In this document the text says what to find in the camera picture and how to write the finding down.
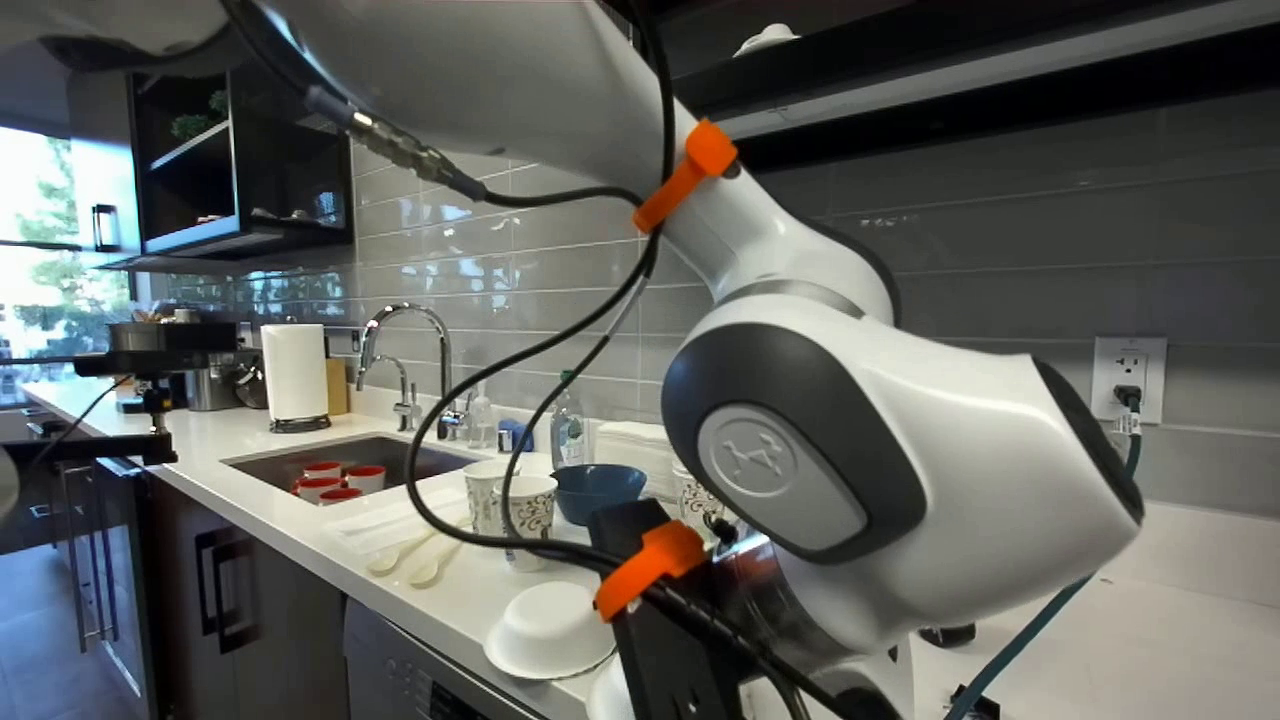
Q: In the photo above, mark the black open wall shelf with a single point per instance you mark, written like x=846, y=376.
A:
x=287, y=161

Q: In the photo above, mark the steel kitchen sink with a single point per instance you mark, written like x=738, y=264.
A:
x=273, y=463

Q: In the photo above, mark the glass jar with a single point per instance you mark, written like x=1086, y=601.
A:
x=107, y=229

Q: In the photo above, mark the white paper towel roll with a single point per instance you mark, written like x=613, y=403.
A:
x=292, y=375

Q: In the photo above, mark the chrome soap dispenser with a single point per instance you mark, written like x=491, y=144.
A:
x=406, y=403

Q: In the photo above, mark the clear bottle green cap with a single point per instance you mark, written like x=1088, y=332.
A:
x=568, y=434

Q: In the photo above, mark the small blue container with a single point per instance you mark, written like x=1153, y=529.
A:
x=514, y=436

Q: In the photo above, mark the black upper cabinet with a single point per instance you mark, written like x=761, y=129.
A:
x=1003, y=52

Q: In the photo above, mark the gray lower cabinet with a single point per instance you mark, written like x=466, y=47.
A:
x=292, y=643

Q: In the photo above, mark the white plastic spoon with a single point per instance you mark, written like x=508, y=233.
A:
x=392, y=548
x=432, y=560

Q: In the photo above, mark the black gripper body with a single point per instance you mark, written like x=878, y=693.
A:
x=682, y=665

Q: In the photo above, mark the black coffee machine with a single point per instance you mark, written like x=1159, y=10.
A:
x=145, y=342

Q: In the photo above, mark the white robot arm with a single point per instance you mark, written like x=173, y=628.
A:
x=933, y=442

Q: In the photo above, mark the dark blue bowl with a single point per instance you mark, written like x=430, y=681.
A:
x=595, y=489

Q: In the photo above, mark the black patterned paper cup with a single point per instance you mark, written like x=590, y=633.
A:
x=486, y=503
x=535, y=511

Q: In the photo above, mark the dark side counter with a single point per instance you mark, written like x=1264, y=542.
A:
x=83, y=450

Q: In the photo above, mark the chrome kitchen faucet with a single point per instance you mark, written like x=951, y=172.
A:
x=445, y=381

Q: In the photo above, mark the brown box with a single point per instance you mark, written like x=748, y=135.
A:
x=343, y=386

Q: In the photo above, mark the red white cup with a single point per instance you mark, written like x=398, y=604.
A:
x=367, y=476
x=323, y=495
x=323, y=469

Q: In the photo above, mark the white wall outlet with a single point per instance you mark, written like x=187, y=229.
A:
x=1106, y=358

